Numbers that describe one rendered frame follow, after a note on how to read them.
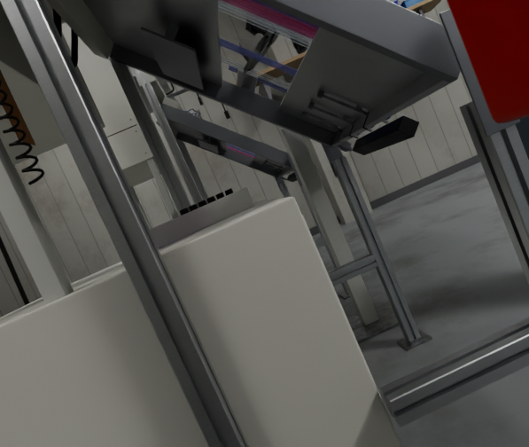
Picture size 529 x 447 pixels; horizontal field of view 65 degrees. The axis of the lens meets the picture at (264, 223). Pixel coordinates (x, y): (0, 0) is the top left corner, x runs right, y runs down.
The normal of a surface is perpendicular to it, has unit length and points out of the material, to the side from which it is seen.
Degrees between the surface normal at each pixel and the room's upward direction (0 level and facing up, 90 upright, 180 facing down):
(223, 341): 90
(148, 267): 90
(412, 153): 90
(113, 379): 90
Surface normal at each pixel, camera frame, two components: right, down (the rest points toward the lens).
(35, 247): 0.08, 0.04
